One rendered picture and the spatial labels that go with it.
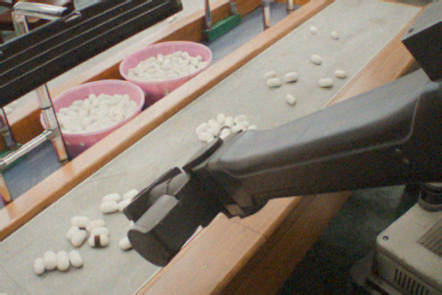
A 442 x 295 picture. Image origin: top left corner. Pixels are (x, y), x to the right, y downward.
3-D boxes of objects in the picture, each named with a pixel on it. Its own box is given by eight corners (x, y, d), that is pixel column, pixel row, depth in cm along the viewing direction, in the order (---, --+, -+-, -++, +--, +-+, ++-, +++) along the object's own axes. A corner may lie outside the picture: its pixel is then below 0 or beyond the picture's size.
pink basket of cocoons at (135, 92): (165, 112, 134) (159, 81, 129) (125, 172, 114) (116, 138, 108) (80, 107, 142) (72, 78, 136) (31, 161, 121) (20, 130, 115)
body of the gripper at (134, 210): (118, 210, 63) (142, 198, 57) (170, 168, 69) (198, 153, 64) (148, 249, 64) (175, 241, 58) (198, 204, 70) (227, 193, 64)
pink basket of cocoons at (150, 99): (233, 78, 146) (230, 50, 141) (174, 122, 130) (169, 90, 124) (167, 62, 160) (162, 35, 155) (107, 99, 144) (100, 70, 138)
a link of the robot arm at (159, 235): (277, 191, 53) (224, 131, 52) (219, 268, 46) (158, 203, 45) (219, 215, 63) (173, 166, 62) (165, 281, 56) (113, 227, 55)
